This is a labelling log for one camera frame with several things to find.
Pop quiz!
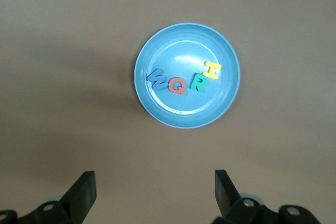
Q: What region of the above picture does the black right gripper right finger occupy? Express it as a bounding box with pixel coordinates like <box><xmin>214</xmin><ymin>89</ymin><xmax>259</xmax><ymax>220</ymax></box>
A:
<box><xmin>211</xmin><ymin>169</ymin><xmax>283</xmax><ymax>224</ymax></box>

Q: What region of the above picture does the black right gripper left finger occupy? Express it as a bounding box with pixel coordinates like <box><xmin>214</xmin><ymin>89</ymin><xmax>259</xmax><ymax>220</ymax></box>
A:
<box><xmin>19</xmin><ymin>170</ymin><xmax>97</xmax><ymax>224</ymax></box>

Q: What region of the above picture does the teal uppercase letter R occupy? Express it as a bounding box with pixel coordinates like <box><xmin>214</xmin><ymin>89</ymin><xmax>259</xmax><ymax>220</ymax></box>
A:
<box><xmin>190</xmin><ymin>72</ymin><xmax>208</xmax><ymax>93</ymax></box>

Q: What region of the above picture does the red uppercase letter Q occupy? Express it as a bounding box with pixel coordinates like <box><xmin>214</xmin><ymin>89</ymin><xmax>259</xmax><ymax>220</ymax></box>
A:
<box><xmin>167</xmin><ymin>77</ymin><xmax>187</xmax><ymax>95</ymax></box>

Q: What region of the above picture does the yellow uppercase letter H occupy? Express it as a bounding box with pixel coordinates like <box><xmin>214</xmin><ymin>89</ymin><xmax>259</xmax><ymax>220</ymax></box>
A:
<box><xmin>202</xmin><ymin>61</ymin><xmax>223</xmax><ymax>80</ymax></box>

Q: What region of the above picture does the blue uppercase letter M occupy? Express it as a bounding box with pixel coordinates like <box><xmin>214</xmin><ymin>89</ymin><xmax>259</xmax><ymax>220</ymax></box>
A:
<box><xmin>146</xmin><ymin>68</ymin><xmax>169</xmax><ymax>90</ymax></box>

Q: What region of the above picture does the blue plate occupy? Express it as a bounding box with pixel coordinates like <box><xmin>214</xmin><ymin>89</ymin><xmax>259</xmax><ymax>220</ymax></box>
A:
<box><xmin>133</xmin><ymin>22</ymin><xmax>241</xmax><ymax>130</ymax></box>

